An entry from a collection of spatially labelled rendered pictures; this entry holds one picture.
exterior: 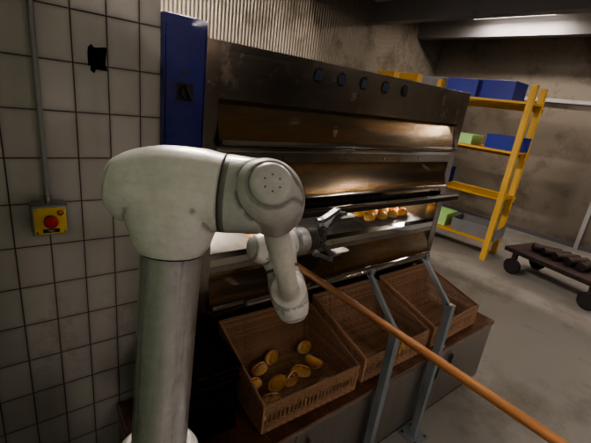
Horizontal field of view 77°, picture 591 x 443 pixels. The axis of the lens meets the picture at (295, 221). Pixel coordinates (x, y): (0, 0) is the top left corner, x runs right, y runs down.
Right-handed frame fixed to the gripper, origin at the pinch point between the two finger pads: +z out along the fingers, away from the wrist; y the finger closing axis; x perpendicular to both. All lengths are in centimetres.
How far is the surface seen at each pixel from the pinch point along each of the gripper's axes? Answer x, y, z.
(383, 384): 5, 84, 41
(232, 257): -55, 31, -15
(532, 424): 71, 29, 5
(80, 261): -56, 22, -78
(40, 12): -56, -58, -84
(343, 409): 1, 93, 19
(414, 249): -52, 51, 136
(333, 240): -54, 32, 51
